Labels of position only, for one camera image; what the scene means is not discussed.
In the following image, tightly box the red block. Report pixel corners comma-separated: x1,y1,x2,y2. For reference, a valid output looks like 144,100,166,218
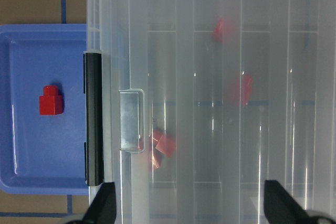
212,18,236,43
39,85,64,115
229,74,254,106
139,129,176,170

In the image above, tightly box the red block in box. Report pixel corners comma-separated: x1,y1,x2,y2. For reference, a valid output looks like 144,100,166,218
212,18,236,43
229,74,254,106
139,129,176,170

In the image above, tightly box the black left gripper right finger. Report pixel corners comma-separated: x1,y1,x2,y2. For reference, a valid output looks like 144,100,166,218
264,180,310,223

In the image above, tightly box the blue plastic tray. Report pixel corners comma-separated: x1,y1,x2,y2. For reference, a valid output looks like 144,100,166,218
1,24,88,195

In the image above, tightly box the clear plastic box lid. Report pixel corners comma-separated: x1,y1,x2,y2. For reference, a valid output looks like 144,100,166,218
87,0,335,223

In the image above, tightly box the black box latch handle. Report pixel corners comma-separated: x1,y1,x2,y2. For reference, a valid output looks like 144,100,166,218
83,52,104,186

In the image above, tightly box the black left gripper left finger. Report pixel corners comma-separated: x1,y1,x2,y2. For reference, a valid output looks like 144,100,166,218
82,182,117,223

